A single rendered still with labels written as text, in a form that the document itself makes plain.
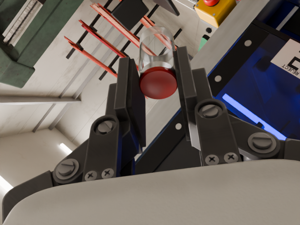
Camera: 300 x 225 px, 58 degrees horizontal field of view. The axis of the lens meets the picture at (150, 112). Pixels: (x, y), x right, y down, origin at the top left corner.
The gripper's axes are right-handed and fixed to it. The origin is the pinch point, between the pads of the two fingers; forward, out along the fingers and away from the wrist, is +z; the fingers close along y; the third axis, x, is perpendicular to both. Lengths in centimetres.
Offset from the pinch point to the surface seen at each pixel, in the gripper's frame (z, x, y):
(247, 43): 43, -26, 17
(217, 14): 52, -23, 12
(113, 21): 469, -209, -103
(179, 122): 33, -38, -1
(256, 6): 50, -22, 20
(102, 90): 653, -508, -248
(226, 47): 44, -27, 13
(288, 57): 36, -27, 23
